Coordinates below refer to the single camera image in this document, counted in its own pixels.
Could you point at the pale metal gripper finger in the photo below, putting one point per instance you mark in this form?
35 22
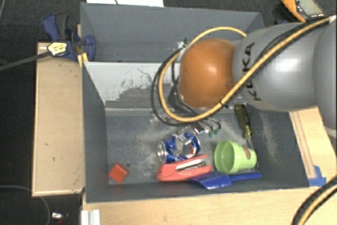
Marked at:
191 141
198 128

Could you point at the red stapler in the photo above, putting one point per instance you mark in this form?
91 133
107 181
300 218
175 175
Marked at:
171 172

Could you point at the blue plastic scoop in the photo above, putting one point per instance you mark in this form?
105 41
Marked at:
213 181

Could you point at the green plastic cup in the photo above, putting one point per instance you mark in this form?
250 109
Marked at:
238 156

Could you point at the red cube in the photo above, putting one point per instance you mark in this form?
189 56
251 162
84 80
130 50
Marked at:
119 173

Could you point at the grey metal bin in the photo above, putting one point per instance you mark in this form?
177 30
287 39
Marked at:
126 34

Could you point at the pale wood board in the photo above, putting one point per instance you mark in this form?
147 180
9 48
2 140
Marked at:
58 123

